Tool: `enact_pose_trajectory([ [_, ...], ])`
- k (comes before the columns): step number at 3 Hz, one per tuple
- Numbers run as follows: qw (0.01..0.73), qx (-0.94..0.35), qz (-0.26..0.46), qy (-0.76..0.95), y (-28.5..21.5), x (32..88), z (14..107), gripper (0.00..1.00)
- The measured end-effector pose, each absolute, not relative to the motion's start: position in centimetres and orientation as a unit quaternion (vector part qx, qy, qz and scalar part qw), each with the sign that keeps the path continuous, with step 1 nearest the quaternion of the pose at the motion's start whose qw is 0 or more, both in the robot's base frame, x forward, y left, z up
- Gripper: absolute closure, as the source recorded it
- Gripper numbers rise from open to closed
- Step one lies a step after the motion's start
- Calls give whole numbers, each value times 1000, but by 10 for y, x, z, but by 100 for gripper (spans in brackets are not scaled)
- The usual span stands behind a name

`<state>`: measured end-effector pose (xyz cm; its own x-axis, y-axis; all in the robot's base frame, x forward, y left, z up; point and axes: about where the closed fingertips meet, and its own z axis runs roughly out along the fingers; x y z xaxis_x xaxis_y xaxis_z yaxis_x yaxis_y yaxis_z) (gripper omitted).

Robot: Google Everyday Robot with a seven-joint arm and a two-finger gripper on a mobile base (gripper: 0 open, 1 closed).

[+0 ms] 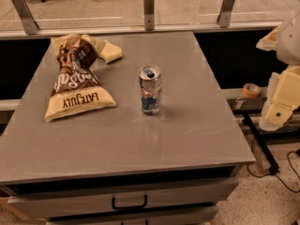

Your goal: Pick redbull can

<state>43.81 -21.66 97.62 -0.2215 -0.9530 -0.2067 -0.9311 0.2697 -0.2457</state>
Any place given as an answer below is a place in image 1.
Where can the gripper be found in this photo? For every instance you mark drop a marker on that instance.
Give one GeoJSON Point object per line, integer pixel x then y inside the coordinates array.
{"type": "Point", "coordinates": [290, 42]}

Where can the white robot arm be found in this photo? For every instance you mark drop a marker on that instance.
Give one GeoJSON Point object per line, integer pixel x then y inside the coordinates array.
{"type": "Point", "coordinates": [285, 40]}

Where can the silver blue redbull can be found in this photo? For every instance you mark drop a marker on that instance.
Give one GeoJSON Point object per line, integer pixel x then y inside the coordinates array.
{"type": "Point", "coordinates": [151, 89]}

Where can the orange tape roll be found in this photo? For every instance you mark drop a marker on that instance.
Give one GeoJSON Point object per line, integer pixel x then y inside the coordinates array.
{"type": "Point", "coordinates": [251, 90]}

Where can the black metal stand leg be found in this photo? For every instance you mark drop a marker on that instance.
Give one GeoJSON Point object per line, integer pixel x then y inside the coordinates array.
{"type": "Point", "coordinates": [274, 168]}

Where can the grey lower drawer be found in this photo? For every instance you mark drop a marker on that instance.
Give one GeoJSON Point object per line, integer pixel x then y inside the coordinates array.
{"type": "Point", "coordinates": [180, 216]}

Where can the grey drawer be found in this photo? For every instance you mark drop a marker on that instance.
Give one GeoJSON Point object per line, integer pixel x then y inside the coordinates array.
{"type": "Point", "coordinates": [98, 200]}
{"type": "Point", "coordinates": [180, 216]}

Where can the late july chip bag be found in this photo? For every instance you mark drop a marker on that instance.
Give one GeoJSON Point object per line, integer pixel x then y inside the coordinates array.
{"type": "Point", "coordinates": [77, 89]}

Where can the grey upper drawer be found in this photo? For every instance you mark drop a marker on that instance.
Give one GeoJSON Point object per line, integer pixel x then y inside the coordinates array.
{"type": "Point", "coordinates": [98, 200]}

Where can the right metal railing bracket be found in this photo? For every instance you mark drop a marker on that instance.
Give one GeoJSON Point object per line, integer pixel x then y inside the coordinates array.
{"type": "Point", "coordinates": [225, 14]}

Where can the metal railing bracket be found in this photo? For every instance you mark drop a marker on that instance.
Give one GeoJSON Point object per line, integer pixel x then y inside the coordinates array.
{"type": "Point", "coordinates": [149, 17]}
{"type": "Point", "coordinates": [225, 14]}
{"type": "Point", "coordinates": [29, 25]}

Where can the middle metal railing bracket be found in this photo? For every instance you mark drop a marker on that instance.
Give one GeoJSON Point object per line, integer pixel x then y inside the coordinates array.
{"type": "Point", "coordinates": [149, 17]}

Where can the black drawer handle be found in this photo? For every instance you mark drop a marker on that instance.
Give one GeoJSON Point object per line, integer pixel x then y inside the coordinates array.
{"type": "Point", "coordinates": [129, 203]}

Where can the left metal railing bracket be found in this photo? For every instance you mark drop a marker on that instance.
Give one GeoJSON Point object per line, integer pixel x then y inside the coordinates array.
{"type": "Point", "coordinates": [29, 25]}

